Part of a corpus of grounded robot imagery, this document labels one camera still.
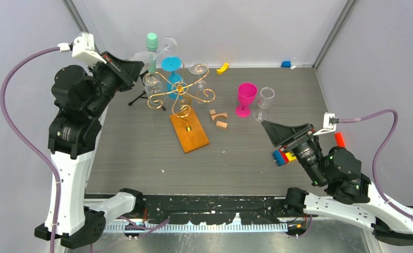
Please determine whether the aluminium frame rail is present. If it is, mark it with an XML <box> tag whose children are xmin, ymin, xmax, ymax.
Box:
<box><xmin>57</xmin><ymin>1</ymin><xmax>107</xmax><ymax>67</ymax></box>

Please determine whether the yellow curved block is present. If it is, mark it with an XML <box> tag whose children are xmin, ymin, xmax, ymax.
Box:
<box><xmin>216</xmin><ymin>62</ymin><xmax>229</xmax><ymax>75</ymax></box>

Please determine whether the clear wine glass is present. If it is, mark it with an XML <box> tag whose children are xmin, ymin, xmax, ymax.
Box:
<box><xmin>189</xmin><ymin>61</ymin><xmax>209</xmax><ymax>104</ymax></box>
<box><xmin>253</xmin><ymin>87</ymin><xmax>275</xmax><ymax>122</ymax></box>
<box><xmin>142</xmin><ymin>73</ymin><xmax>164</xmax><ymax>97</ymax></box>
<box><xmin>128</xmin><ymin>33</ymin><xmax>178</xmax><ymax>74</ymax></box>

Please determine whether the pink plastic wine glass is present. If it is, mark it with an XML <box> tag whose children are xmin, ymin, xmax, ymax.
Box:
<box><xmin>235</xmin><ymin>82</ymin><xmax>258</xmax><ymax>118</ymax></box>

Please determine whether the small blue block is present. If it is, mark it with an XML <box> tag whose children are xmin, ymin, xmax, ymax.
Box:
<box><xmin>281</xmin><ymin>61</ymin><xmax>292</xmax><ymax>68</ymax></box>

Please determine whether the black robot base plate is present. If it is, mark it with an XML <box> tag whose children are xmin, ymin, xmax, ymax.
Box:
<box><xmin>110</xmin><ymin>194</ymin><xmax>315</xmax><ymax>226</ymax></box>

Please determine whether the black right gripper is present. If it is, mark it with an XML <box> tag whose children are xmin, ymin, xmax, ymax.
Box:
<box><xmin>258</xmin><ymin>120</ymin><xmax>325</xmax><ymax>184</ymax></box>

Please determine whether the colourful toy block calculator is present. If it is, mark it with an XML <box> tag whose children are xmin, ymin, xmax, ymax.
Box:
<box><xmin>272</xmin><ymin>150</ymin><xmax>297</xmax><ymax>167</ymax></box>

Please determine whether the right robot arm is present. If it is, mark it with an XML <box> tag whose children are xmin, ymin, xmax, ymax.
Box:
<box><xmin>262</xmin><ymin>120</ymin><xmax>413</xmax><ymax>246</ymax></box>

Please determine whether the wooden arch block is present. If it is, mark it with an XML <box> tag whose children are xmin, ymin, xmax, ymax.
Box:
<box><xmin>211</xmin><ymin>112</ymin><xmax>228</xmax><ymax>121</ymax></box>

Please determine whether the green microphone on tripod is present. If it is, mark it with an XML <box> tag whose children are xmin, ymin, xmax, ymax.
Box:
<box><xmin>128</xmin><ymin>33</ymin><xmax>166</xmax><ymax>106</ymax></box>

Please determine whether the wooden rectangular block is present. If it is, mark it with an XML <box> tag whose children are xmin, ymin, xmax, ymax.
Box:
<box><xmin>216</xmin><ymin>121</ymin><xmax>228</xmax><ymax>129</ymax></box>

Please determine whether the gold wire wine glass rack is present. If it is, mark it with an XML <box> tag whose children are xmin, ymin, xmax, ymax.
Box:
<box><xmin>147</xmin><ymin>60</ymin><xmax>216</xmax><ymax>120</ymax></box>

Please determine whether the red block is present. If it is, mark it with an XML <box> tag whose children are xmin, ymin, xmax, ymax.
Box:
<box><xmin>334</xmin><ymin>132</ymin><xmax>346</xmax><ymax>148</ymax></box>

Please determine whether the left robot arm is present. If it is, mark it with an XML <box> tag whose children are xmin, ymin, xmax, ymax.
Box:
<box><xmin>34</xmin><ymin>52</ymin><xmax>145</xmax><ymax>249</ymax></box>

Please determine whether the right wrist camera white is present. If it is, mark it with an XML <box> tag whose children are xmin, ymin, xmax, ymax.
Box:
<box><xmin>313</xmin><ymin>112</ymin><xmax>340</xmax><ymax>136</ymax></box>

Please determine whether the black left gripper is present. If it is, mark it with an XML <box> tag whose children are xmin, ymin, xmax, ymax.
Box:
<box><xmin>87</xmin><ymin>51</ymin><xmax>143</xmax><ymax>119</ymax></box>

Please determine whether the clear wine glass front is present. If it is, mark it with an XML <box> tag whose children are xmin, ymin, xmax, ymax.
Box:
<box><xmin>253</xmin><ymin>87</ymin><xmax>275</xmax><ymax>122</ymax></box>

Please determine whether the orange wooden rack base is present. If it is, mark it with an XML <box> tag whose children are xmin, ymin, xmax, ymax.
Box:
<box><xmin>169</xmin><ymin>111</ymin><xmax>210</xmax><ymax>153</ymax></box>

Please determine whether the blue plastic wine glass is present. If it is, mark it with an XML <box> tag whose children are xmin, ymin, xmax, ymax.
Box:
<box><xmin>161</xmin><ymin>56</ymin><xmax>183</xmax><ymax>100</ymax></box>

